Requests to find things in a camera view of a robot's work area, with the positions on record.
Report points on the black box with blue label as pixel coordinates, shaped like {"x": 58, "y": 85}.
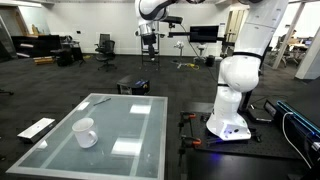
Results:
{"x": 133, "y": 85}

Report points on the yellow wooden box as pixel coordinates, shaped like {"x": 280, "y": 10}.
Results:
{"x": 43, "y": 60}

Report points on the white tripod stand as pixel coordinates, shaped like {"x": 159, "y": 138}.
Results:
{"x": 180, "y": 46}

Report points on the black pen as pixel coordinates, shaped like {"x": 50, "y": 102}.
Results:
{"x": 102, "y": 101}

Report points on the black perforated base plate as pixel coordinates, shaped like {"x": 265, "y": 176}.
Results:
{"x": 266, "y": 146}

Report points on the white ceramic mug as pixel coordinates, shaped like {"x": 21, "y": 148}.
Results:
{"x": 85, "y": 133}

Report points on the black power box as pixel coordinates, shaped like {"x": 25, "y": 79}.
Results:
{"x": 259, "y": 116}

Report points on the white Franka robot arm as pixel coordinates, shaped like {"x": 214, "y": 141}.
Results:
{"x": 230, "y": 73}

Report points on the black cabinet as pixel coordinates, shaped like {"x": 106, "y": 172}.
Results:
{"x": 36, "y": 45}

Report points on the white slanted column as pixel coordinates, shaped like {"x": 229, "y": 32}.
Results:
{"x": 288, "y": 33}

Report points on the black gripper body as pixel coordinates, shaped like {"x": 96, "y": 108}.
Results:
{"x": 149, "y": 39}

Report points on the black monitor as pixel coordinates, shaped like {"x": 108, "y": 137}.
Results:
{"x": 204, "y": 34}

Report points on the black office chair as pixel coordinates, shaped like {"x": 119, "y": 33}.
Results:
{"x": 106, "y": 50}

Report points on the black equipment with blue light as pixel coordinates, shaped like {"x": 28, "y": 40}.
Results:
{"x": 300, "y": 130}

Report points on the black camera on stand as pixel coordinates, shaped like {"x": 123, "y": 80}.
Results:
{"x": 171, "y": 19}

